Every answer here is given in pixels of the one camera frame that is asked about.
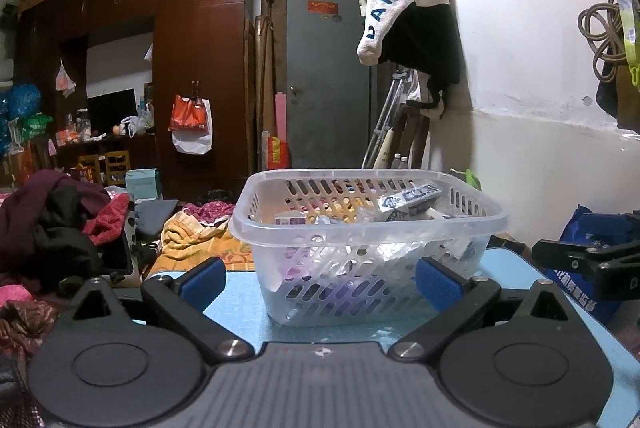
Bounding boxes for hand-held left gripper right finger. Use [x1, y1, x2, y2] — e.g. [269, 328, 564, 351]
[387, 256, 577, 365]

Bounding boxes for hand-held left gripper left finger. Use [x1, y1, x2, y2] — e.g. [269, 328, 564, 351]
[62, 256, 254, 365]

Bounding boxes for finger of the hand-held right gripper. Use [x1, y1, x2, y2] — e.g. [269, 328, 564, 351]
[554, 258, 640, 305]
[531, 237, 640, 266]

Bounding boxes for blue and white box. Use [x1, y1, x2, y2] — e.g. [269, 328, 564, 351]
[377, 181, 446, 222]

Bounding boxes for white plastic basket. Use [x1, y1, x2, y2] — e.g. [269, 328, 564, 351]
[228, 167, 510, 328]

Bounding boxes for blue shopping bag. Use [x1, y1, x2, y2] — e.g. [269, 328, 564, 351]
[554, 203, 640, 327]

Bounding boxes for yellow blanket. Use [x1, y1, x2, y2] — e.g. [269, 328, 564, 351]
[149, 209, 254, 277]

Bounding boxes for magenta patterned cloth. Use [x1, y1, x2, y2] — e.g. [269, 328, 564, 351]
[181, 201, 237, 222]

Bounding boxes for grey cushion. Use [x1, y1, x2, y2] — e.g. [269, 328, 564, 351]
[134, 197, 182, 240]

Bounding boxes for teal box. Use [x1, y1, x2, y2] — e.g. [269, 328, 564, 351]
[124, 167, 164, 202]

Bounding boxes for red knit cloth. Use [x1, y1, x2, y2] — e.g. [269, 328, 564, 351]
[81, 192, 132, 247]

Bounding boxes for wooden chair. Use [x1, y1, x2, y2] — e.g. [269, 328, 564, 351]
[76, 153, 104, 184]
[103, 149, 133, 187]

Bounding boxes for red packet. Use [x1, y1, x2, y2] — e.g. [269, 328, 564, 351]
[260, 131, 292, 171]

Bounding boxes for dark hanging bag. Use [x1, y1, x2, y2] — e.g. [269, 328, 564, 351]
[594, 52, 640, 132]

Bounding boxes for red and white plastic bag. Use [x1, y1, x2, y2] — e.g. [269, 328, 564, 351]
[168, 93, 215, 156]

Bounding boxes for dark maroon clothes pile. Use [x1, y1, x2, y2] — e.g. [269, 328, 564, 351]
[0, 169, 132, 290]

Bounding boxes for metal crutches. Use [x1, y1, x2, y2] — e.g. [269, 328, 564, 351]
[361, 67, 409, 170]

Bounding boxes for pink board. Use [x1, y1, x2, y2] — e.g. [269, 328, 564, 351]
[273, 91, 292, 144]

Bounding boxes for black monitor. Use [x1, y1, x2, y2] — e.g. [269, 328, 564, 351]
[86, 87, 138, 137]

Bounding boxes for wooden poles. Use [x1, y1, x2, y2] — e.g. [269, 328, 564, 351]
[254, 15, 277, 170]

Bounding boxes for green printed bag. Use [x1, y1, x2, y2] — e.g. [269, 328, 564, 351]
[19, 114, 54, 140]

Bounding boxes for grey metal door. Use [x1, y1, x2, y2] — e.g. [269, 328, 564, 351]
[284, 0, 377, 170]

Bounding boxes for white and black jacket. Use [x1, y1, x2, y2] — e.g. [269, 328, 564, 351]
[355, 0, 464, 120]

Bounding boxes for small white plastic bag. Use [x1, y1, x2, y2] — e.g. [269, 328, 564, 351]
[54, 57, 78, 99]

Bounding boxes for brown wooden wardrobe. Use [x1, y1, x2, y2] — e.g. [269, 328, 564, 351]
[14, 0, 257, 200]

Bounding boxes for blue plastic bag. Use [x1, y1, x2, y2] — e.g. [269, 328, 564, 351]
[0, 83, 43, 155]

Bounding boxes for coiled rope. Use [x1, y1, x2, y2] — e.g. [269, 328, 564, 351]
[576, 0, 632, 85]

